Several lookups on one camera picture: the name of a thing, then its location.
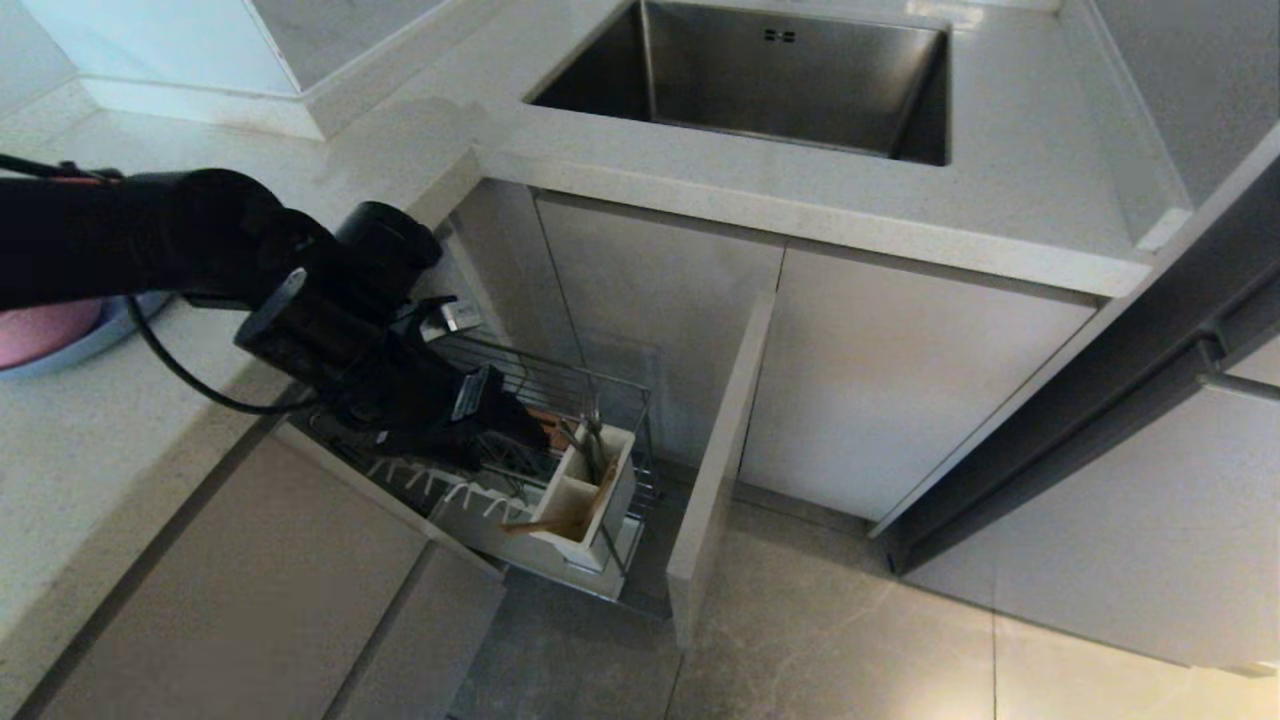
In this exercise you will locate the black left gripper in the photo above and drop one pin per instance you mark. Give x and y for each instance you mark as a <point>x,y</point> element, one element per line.
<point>420,410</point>

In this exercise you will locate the wooden chopstick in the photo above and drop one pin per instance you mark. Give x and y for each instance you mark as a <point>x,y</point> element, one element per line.
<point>530,524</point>
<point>550,530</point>

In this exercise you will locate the metal fork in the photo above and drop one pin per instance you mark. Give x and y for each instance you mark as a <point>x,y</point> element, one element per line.
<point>593,440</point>

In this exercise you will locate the beige pull-out cabinet front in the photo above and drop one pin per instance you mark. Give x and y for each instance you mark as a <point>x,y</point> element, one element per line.
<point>715,470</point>

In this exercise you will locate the blue round plate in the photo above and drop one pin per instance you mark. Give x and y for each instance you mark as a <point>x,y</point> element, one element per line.
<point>120,325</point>

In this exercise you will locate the pink speckled bowl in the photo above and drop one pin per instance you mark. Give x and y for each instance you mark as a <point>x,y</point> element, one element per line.
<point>40,335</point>

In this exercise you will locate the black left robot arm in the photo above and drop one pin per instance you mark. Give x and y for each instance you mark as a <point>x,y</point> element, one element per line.
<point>150,230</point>

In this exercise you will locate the brown slotted wooden board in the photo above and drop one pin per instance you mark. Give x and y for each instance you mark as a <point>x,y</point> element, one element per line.
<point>555,432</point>

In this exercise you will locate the white drip tray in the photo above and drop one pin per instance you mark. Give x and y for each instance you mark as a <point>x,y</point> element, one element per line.
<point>490,540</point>

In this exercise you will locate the chopsticks bundle in holder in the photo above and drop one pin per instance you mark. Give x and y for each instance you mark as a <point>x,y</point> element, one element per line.
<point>598,505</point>

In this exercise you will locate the white two-compartment cutlery holder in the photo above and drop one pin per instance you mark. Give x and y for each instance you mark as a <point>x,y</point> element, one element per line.
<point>618,480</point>

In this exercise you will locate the small beige drawer front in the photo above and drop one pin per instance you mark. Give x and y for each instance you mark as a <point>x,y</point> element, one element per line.
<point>420,650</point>

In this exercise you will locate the large beige drawer front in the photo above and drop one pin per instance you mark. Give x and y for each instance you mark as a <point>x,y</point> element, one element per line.
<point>250,600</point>

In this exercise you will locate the narrow beige cabinet door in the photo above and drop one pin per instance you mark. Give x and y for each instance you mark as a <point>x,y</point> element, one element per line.
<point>680,280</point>

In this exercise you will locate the wide beige cabinet door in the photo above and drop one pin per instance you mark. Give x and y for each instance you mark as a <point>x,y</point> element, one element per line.
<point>900,390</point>

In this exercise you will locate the stainless steel sink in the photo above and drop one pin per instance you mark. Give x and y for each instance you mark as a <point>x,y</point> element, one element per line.
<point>790,90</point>

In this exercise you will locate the white appliance front panel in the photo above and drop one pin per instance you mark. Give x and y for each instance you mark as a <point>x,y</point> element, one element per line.
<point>1150,530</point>

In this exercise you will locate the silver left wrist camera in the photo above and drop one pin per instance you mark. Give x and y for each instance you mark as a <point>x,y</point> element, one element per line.
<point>458,318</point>

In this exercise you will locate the dark grey door frame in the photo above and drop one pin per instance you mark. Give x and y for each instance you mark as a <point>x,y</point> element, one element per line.
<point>1100,400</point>

